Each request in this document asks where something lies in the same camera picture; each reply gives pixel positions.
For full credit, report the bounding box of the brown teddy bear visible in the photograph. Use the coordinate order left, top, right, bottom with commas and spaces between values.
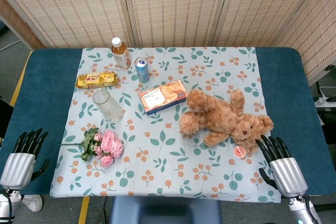
178, 88, 274, 153

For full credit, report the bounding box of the orange cookie box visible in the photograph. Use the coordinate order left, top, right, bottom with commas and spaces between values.
138, 80, 188, 116

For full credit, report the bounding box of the bamboo folding screen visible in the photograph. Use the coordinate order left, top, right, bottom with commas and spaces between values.
0, 0, 336, 86

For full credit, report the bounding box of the clear glass cup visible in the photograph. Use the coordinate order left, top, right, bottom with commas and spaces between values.
92, 88, 124, 124

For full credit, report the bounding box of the pink artificial rose bouquet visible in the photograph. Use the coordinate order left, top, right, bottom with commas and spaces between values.
59, 127, 124, 168

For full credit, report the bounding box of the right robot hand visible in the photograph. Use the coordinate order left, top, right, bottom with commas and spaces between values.
256, 134, 308, 198

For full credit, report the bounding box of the small orange round tag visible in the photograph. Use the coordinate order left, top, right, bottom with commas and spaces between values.
233, 145, 246, 159

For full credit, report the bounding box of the amber tea bottle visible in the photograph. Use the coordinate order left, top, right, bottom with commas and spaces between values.
111, 37, 132, 70

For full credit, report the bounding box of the blue drink can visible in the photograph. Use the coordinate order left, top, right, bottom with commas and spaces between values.
134, 56, 151, 83

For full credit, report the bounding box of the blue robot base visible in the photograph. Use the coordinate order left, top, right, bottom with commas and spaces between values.
109, 196, 223, 224

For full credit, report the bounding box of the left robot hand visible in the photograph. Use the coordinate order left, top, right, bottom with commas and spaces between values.
0, 128, 50, 190

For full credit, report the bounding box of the floral patterned tablecloth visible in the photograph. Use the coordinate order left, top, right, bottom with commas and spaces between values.
49, 47, 282, 204

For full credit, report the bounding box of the white sneaker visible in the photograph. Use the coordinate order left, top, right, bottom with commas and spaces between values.
20, 194, 43, 212

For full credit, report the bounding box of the yellow biscuit packet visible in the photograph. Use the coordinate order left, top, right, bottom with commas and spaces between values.
75, 72, 119, 89

